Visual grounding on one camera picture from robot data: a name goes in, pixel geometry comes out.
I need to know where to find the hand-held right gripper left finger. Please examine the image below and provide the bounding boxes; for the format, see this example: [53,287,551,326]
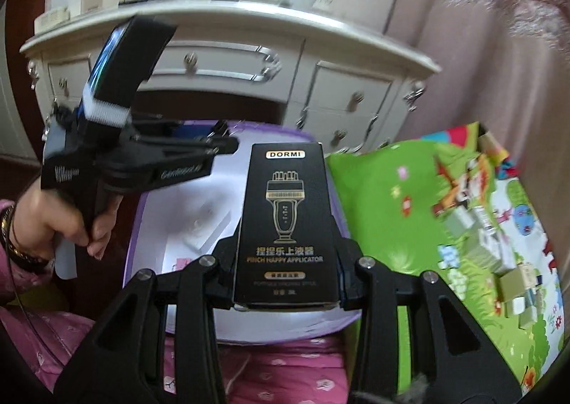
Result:
[53,237,237,404]

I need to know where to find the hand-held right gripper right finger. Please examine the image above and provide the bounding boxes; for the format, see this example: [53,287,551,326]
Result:
[336,239,524,404]

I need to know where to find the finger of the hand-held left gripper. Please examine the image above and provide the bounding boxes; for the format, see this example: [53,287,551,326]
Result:
[133,118,230,143]
[150,137,240,158]

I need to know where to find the purple storage box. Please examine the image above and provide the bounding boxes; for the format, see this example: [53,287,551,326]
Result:
[122,119,362,346]

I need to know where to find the black box with gold print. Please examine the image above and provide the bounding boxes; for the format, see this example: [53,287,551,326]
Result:
[232,142,346,312]

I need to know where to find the person's left forearm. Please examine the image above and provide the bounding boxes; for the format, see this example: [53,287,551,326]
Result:
[0,201,58,311]

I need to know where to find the person's left hand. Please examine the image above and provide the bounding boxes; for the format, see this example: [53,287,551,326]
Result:
[13,183,119,259]

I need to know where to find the printed cartoon blanket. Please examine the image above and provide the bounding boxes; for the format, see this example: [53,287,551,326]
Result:
[325,121,561,397]

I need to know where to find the white dressing table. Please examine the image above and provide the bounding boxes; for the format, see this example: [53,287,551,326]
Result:
[20,0,442,156]

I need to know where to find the person's pink pajama legs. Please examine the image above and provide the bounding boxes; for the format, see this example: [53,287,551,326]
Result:
[0,301,359,404]

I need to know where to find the dark beaded bracelet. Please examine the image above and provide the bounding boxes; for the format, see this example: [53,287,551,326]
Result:
[0,203,51,269]

